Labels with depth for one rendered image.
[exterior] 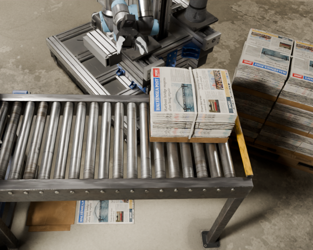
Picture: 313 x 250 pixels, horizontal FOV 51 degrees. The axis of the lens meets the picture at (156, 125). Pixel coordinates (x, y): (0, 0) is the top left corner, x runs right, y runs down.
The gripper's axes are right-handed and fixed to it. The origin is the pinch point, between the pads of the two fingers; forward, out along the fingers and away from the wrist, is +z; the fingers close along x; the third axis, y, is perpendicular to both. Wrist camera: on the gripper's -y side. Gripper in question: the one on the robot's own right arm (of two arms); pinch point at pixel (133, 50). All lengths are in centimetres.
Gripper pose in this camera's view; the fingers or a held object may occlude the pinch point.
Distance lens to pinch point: 135.2
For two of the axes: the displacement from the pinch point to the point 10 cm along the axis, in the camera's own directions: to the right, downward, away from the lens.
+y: -2.0, 6.2, 7.6
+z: 2.3, 7.8, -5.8
